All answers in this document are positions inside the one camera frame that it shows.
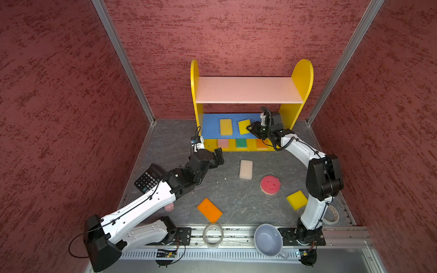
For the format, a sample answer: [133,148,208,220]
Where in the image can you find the yellow shelf pink blue boards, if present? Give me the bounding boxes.
[190,59,314,151]

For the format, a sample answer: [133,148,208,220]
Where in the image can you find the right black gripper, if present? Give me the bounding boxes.
[246,121,274,140]

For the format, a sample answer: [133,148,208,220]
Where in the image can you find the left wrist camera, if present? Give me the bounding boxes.
[191,136,205,154]

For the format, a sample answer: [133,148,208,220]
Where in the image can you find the black calculator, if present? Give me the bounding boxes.
[134,164,165,194]

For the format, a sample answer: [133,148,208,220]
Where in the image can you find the aluminium front rail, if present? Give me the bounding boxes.
[180,225,374,249]

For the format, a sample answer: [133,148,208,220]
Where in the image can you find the yellow sponge far right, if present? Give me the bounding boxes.
[286,191,308,211]

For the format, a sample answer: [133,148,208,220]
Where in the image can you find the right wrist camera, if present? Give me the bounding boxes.
[260,113,267,126]

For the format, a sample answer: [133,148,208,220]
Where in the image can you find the clear tape roll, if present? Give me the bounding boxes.
[202,223,224,249]

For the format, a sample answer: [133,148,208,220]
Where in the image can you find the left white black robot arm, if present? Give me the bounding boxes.
[83,148,224,273]

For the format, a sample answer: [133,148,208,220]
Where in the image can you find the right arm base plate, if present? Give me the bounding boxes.
[278,227,326,247]

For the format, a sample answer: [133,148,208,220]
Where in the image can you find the beige masking tape roll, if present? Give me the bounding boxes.
[322,205,340,225]

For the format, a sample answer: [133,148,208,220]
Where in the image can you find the round pink smiley sponge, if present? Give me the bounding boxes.
[260,175,281,195]

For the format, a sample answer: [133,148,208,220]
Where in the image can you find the beige white sponge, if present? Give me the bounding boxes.
[239,159,253,180]

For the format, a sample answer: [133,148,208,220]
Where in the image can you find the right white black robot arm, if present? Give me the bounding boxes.
[246,106,344,245]

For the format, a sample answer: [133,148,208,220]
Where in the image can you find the green sponge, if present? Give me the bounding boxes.
[236,139,248,149]

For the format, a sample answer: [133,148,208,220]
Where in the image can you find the small yellow square sponge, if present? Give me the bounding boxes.
[238,119,251,135]

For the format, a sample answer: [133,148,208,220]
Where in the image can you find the long yellow sponge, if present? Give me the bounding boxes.
[220,119,233,136]

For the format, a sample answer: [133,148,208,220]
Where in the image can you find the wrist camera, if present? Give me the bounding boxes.
[260,113,267,126]
[191,136,205,154]

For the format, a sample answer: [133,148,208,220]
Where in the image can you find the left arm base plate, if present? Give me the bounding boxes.
[158,227,192,246]

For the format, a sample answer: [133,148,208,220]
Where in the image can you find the lavender mug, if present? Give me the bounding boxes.
[254,224,289,259]

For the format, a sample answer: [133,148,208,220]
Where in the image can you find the orange sponge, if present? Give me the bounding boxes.
[197,198,223,223]
[256,139,269,150]

